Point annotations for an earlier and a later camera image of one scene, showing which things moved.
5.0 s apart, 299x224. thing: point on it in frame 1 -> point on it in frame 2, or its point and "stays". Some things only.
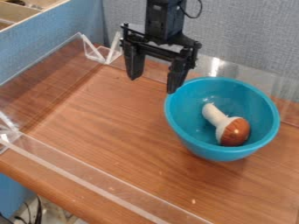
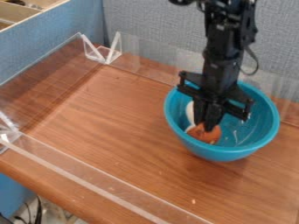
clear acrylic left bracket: [10, 132] stays
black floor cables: [38, 220] stays
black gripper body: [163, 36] -> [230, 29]
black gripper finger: [135, 60] -> [201, 110]
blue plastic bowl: [239, 98] stays
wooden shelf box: [17, 11] stays
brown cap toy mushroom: [233, 129] -> [197, 131]
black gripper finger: [179, 68] -> [214, 111]
